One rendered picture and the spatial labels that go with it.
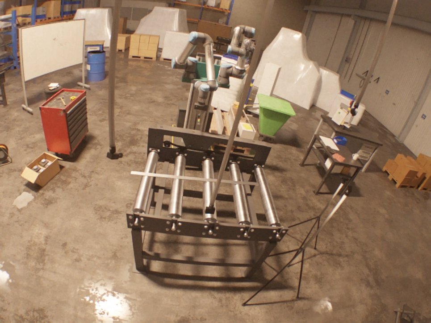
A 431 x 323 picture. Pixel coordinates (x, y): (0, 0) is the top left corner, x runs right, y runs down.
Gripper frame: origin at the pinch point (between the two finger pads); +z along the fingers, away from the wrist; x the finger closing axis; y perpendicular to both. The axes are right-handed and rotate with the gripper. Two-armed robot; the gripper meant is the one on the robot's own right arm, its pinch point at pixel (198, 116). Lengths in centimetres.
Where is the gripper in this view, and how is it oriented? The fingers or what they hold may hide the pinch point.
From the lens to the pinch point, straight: 236.4
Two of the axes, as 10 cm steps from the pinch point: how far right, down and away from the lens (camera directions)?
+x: 9.8, 1.4, 1.7
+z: -2.1, 7.9, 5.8
